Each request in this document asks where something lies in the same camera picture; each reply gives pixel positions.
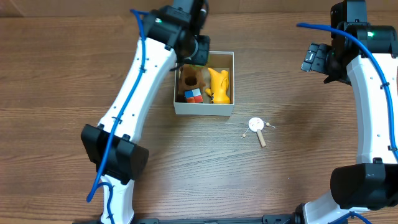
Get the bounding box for brown plush capybara toy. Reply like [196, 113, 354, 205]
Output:
[178, 65, 206, 94]

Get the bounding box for colourful two-by-two puzzle cube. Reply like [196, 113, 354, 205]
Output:
[184, 88, 203, 103]

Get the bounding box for yellow rubber toy animal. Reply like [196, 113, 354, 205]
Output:
[205, 68, 231, 104]

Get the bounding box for small wooden rattle drum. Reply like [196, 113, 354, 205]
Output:
[241, 117, 275, 147]

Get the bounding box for green patterned ball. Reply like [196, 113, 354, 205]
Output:
[189, 54, 211, 70]

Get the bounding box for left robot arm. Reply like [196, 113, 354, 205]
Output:
[81, 0, 210, 223]

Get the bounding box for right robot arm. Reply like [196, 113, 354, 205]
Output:
[290, 0, 397, 223]

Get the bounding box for white cardboard box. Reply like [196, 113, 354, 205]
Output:
[174, 51, 235, 116]

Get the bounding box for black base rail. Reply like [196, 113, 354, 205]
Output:
[73, 214, 299, 224]

